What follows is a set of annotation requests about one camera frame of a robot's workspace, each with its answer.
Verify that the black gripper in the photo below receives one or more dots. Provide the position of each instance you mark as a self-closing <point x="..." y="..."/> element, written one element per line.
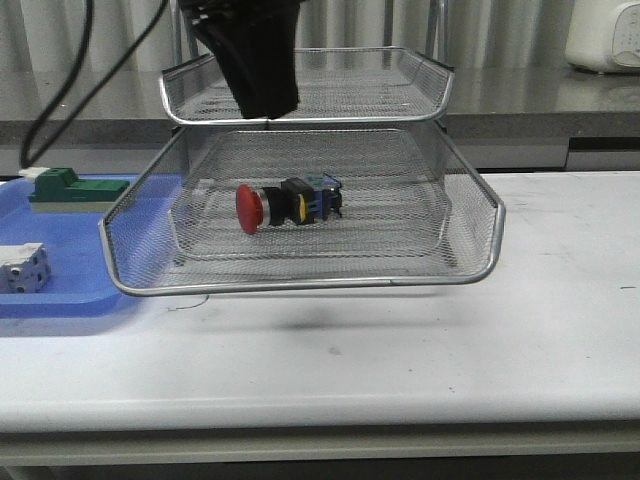
<point x="253" y="43"/>

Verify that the red emergency stop button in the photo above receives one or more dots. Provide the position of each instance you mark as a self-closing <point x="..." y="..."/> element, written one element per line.
<point x="302" y="201"/>

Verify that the silver mesh tray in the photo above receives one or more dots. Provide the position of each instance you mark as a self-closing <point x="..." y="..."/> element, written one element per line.
<point x="138" y="239"/>
<point x="404" y="222"/>
<point x="335" y="85"/>

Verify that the green terminal block component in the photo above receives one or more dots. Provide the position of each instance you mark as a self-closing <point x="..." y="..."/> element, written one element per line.
<point x="61" y="190"/>

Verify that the blue plastic tray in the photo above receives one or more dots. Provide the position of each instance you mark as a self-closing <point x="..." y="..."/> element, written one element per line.
<point x="79" y="284"/>

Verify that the white appliance in background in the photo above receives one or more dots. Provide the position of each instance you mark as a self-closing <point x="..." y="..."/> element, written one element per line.
<point x="603" y="36"/>

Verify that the thin wire scrap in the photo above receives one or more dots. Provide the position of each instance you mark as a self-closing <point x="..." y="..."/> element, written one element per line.
<point x="188" y="303"/>

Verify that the white grey switch block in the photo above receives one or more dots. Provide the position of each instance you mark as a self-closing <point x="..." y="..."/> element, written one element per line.
<point x="24" y="268"/>

